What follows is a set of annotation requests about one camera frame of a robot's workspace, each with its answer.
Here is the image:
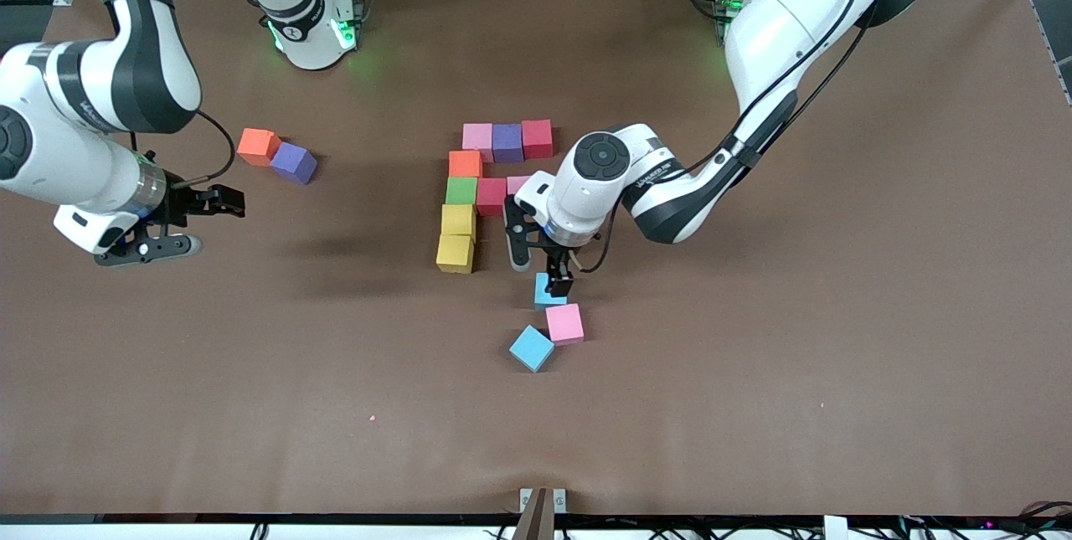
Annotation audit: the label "blue foam block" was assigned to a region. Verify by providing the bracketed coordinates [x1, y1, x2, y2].
[534, 272, 570, 310]
[509, 325, 556, 373]

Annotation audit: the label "red foam block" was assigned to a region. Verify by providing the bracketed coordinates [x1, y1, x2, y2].
[521, 120, 554, 160]
[477, 178, 508, 218]

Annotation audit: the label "yellow foam block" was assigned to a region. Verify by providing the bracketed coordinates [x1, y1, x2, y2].
[435, 234, 476, 275]
[441, 203, 477, 239]

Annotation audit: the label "purple foam block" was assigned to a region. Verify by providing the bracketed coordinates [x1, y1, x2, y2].
[270, 141, 319, 186]
[492, 124, 525, 164]

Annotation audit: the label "brown paper table cover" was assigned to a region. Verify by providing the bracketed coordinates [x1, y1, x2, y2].
[0, 0, 1072, 517]

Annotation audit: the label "small metal bracket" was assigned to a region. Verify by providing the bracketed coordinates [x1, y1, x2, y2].
[519, 487, 568, 514]

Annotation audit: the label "brown wedge post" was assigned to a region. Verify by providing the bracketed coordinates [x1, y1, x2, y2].
[513, 487, 549, 540]

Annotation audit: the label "white table edge rail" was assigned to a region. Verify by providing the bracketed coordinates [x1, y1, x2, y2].
[0, 521, 1072, 540]

